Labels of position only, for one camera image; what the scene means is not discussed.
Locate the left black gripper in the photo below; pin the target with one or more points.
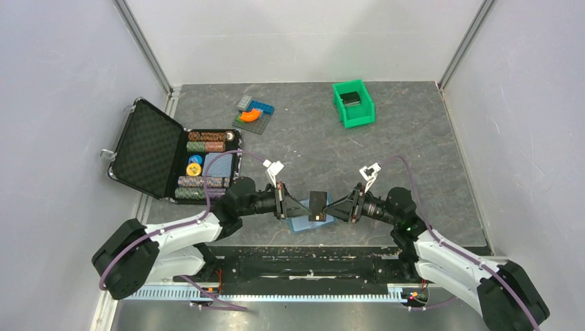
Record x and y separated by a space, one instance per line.
288 203

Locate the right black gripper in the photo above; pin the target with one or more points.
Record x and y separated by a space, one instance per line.
349 206

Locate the blue leather card holder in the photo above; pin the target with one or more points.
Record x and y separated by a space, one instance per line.
303 224

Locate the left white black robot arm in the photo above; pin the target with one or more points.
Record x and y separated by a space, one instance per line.
136 253

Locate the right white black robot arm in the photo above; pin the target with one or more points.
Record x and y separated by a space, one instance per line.
501 293

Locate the blue playing card deck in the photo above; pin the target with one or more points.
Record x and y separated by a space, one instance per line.
217 165

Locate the grey lego baseplate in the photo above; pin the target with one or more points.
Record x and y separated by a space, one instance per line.
256 127

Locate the green plastic bin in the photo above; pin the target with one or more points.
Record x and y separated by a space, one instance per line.
351 117

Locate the poker chip row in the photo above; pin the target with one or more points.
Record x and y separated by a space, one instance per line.
199 193
206 146
207 136
200 182

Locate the orange curved lego piece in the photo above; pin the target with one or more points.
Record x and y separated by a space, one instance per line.
250 115

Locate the blue lego brick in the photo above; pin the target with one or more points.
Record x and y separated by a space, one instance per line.
264 107

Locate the bottom poker chip row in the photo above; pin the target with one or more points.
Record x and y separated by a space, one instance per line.
199 193

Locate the yellow poker chip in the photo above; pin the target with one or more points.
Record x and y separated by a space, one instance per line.
193 170

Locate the blue poker chip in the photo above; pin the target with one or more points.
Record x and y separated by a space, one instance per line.
197 159

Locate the black object in bin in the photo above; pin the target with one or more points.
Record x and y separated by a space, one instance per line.
350 99

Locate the grey lego brick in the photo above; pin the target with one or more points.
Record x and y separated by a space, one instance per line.
244 103

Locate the top poker chip row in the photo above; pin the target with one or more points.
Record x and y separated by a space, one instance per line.
207 136

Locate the black poker chip case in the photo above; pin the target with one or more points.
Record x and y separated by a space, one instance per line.
151 153

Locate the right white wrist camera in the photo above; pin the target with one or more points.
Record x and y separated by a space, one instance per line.
369 174

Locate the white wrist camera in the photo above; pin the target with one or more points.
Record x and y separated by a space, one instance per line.
369 174
272 170

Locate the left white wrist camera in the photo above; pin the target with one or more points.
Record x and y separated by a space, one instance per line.
272 170

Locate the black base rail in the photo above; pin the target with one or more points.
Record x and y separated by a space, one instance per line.
304 270

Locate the white toothed cable strip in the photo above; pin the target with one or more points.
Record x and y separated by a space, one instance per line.
190 293

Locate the right aluminium corner post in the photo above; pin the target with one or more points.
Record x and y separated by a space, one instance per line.
466 42

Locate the aluminium corner post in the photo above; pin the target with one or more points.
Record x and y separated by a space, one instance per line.
140 39
466 42

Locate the left aluminium corner post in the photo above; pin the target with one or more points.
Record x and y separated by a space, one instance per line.
140 39

